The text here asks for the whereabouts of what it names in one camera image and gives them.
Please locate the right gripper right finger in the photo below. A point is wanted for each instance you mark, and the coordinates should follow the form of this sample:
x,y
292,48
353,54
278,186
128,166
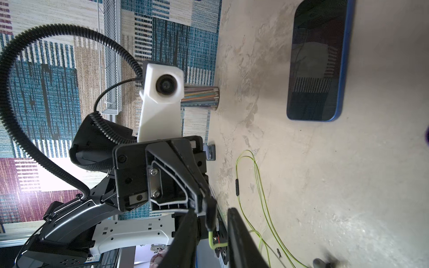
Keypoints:
x,y
241,249

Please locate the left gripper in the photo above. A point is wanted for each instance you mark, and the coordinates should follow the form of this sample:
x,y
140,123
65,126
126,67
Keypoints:
x,y
170,174

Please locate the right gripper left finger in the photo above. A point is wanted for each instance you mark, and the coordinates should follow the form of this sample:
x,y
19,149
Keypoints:
x,y
182,252

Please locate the blue-edged smartphone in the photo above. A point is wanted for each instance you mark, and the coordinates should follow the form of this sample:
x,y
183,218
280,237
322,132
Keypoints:
x,y
319,59

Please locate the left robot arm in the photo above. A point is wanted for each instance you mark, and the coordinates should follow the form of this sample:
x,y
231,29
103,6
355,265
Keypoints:
x,y
72,231

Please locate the cup of coloured pencils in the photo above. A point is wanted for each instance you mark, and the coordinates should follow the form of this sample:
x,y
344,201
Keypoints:
x,y
201,96

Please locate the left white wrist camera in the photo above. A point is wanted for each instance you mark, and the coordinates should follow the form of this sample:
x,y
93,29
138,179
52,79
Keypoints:
x,y
161,108

